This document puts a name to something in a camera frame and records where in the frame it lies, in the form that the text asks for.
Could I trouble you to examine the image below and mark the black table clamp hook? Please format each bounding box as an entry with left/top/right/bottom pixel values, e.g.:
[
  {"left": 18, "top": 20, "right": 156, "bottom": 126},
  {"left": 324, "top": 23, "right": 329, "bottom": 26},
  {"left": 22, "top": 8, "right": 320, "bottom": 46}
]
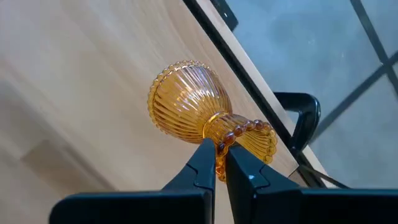
[{"left": 273, "top": 91, "right": 322, "bottom": 156}]

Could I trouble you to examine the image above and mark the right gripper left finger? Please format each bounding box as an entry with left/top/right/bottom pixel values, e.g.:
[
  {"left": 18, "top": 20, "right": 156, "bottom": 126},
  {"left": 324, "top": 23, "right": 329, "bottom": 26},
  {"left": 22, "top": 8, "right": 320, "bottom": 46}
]
[{"left": 49, "top": 138, "right": 216, "bottom": 224}]

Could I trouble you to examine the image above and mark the amber glass candlestick holder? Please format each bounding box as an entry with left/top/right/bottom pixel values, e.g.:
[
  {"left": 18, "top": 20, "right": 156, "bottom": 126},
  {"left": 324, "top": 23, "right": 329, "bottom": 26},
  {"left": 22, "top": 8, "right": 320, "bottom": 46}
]
[{"left": 147, "top": 60, "right": 278, "bottom": 184}]

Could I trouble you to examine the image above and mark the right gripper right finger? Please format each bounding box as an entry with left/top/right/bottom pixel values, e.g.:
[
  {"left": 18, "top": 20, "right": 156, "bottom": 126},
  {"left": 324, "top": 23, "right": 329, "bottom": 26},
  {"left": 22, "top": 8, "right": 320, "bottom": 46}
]
[{"left": 224, "top": 143, "right": 398, "bottom": 224}]

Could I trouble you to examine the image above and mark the black metal bracket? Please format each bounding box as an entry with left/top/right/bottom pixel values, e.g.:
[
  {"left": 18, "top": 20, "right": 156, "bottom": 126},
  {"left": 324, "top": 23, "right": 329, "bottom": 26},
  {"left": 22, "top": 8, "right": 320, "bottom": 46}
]
[{"left": 210, "top": 0, "right": 239, "bottom": 32}]

